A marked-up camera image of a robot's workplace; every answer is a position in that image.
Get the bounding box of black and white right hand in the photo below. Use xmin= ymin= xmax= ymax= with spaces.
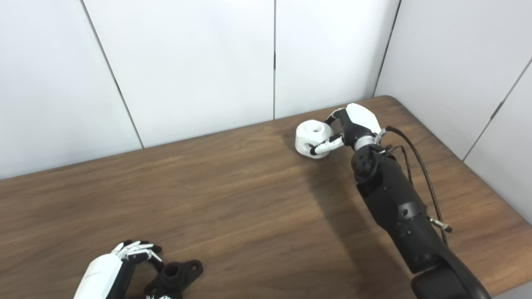
xmin=310 ymin=103 xmax=383 ymax=156

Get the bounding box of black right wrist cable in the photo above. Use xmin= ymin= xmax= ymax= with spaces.
xmin=374 ymin=126 xmax=453 ymax=245

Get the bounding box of white block with holes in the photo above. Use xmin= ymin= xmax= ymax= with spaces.
xmin=295 ymin=119 xmax=334 ymax=159

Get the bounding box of black flanged holder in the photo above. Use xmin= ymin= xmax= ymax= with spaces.
xmin=144 ymin=260 xmax=204 ymax=299

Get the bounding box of black and white left hand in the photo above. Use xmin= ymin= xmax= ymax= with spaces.
xmin=74 ymin=240 xmax=173 ymax=299

